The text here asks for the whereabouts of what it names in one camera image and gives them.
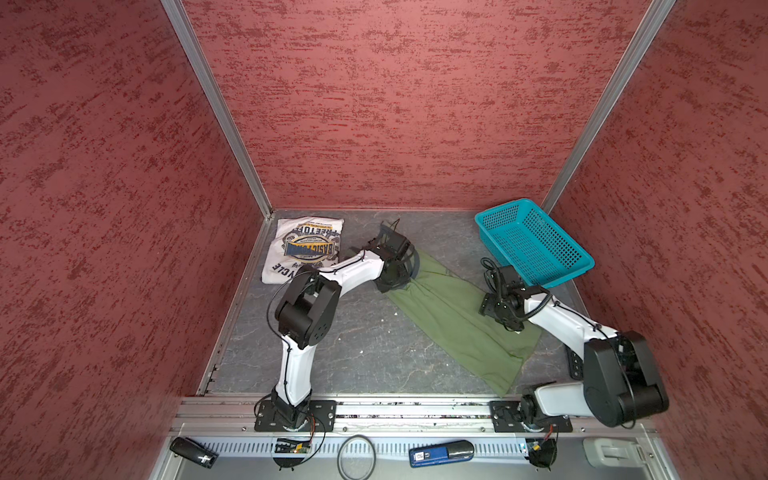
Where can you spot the right corner aluminium post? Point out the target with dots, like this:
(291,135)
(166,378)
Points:
(643,37)

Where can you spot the left circuit board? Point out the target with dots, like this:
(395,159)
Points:
(290,453)

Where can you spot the teal plastic basket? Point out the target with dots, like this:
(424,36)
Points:
(521,235)

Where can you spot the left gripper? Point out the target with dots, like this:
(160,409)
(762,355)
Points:
(403,277)

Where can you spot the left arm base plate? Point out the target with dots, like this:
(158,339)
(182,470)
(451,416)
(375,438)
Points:
(321,414)

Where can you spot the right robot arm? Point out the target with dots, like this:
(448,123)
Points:
(617,378)

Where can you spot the aluminium rail frame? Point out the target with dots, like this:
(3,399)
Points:
(395,424)

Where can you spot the right circuit board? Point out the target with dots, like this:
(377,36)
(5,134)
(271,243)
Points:
(542,454)

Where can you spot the grey white device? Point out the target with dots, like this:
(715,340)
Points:
(613,453)

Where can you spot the white tank top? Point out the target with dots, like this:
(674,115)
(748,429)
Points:
(309,240)

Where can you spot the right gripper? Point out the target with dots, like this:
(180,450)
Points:
(486,307)

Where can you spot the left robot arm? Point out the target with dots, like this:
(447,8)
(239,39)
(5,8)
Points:
(305,314)

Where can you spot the circuit board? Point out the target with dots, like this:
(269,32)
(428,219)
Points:
(290,453)
(542,454)

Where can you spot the left corner aluminium post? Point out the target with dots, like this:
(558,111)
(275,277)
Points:
(184,31)

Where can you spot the blue black device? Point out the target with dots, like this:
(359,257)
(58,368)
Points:
(440,454)

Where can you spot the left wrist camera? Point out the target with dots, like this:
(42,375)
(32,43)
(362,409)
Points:
(389,244)

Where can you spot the black box device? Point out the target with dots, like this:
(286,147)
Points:
(193,451)

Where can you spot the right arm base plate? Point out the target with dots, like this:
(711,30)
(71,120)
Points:
(509,417)

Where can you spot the green tank top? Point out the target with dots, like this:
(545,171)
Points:
(447,309)

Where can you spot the corner aluminium post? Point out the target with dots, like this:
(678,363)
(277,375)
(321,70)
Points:
(184,31)
(643,37)

